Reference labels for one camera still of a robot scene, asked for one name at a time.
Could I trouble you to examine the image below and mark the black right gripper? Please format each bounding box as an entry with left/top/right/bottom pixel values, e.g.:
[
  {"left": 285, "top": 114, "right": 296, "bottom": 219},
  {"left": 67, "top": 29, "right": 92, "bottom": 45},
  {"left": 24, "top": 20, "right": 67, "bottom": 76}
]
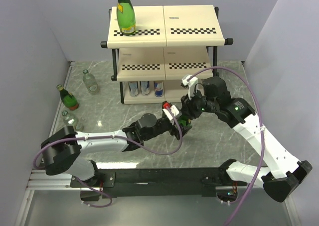
[{"left": 179, "top": 87, "right": 218, "bottom": 120}]

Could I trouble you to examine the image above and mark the clear glass bottle front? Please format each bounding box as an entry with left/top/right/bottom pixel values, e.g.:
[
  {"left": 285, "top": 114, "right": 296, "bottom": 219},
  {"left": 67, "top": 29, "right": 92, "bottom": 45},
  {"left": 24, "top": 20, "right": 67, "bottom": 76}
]
[{"left": 61, "top": 110, "right": 84, "bottom": 131}]

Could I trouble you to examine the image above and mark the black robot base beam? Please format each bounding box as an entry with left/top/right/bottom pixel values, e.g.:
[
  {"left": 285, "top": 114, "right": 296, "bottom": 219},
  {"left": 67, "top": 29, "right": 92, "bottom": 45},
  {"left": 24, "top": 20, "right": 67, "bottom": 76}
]
[{"left": 69, "top": 167, "right": 250, "bottom": 199}]

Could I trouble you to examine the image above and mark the blue energy drink can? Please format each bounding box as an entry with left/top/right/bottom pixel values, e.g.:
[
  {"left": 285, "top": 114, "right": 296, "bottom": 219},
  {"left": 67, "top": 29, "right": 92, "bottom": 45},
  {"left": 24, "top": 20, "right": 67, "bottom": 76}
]
[{"left": 154, "top": 81, "right": 164, "bottom": 97}]

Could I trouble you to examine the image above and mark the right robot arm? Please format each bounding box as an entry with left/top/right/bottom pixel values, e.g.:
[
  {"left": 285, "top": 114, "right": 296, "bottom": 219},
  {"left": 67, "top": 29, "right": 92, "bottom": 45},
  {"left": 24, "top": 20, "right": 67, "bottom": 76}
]
[{"left": 181, "top": 75, "right": 313, "bottom": 202}]

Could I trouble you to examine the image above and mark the beige three-tier shelf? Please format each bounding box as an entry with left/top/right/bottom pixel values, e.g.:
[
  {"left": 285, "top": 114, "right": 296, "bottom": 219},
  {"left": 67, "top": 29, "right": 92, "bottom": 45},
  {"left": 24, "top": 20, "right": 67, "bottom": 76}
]
[{"left": 101, "top": 5, "right": 233, "bottom": 104}]

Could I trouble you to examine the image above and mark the clear glass bottle rear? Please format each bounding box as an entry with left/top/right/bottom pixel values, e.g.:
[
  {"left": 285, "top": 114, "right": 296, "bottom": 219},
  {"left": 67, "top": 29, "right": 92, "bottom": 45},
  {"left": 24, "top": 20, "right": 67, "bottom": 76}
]
[{"left": 83, "top": 69, "right": 99, "bottom": 94}]

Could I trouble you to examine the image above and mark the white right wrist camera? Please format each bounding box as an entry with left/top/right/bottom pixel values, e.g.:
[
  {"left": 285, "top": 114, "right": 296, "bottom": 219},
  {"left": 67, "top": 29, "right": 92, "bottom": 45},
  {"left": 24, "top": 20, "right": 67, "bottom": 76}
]
[{"left": 181, "top": 75, "right": 199, "bottom": 99}]

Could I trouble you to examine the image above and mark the silver energy drink can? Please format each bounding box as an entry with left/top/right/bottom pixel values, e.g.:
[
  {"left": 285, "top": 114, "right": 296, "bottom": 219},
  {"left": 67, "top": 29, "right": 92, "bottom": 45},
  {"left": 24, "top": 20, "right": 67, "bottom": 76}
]
[{"left": 140, "top": 81, "right": 150, "bottom": 96}]

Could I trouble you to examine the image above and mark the green Perrier bottle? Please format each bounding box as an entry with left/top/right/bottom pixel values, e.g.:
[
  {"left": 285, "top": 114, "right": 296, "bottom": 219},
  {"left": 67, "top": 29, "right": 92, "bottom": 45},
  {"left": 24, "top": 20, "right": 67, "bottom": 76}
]
[{"left": 117, "top": 0, "right": 136, "bottom": 36}]

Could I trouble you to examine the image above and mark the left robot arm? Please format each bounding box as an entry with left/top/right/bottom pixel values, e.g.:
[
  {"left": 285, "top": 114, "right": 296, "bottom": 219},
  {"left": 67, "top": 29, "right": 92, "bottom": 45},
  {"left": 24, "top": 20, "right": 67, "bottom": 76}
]
[{"left": 41, "top": 110, "right": 191, "bottom": 187}]

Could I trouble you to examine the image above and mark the clear glass bottle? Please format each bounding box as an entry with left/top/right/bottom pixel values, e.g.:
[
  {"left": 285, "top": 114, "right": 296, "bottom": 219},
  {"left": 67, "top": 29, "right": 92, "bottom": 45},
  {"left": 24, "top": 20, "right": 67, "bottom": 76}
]
[
  {"left": 61, "top": 110, "right": 84, "bottom": 131},
  {"left": 83, "top": 69, "right": 99, "bottom": 94}
]

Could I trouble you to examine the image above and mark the aluminium frame rail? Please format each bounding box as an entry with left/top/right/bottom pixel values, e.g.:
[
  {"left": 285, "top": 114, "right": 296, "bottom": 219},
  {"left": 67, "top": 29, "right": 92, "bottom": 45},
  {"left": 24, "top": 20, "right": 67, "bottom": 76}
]
[{"left": 24, "top": 168, "right": 260, "bottom": 194}]

